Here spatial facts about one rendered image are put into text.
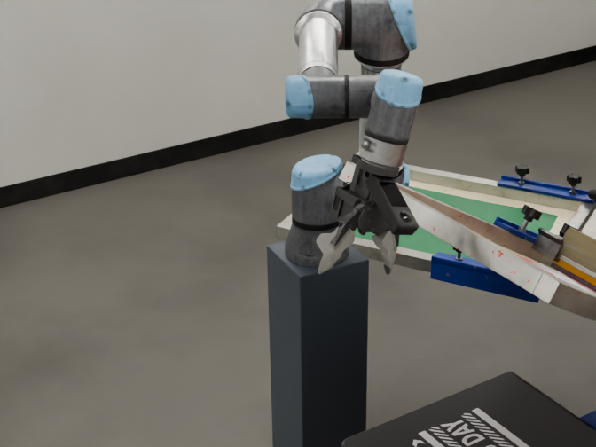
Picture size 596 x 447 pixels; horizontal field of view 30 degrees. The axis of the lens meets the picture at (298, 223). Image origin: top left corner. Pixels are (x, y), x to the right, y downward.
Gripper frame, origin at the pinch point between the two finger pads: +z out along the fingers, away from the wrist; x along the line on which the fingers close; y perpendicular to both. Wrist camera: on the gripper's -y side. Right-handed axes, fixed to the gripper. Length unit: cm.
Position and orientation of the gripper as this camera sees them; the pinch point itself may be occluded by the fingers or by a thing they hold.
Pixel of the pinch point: (356, 277)
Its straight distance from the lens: 187.9
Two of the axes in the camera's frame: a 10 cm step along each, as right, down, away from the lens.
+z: -2.3, 9.3, 2.9
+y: -5.3, -3.7, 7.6
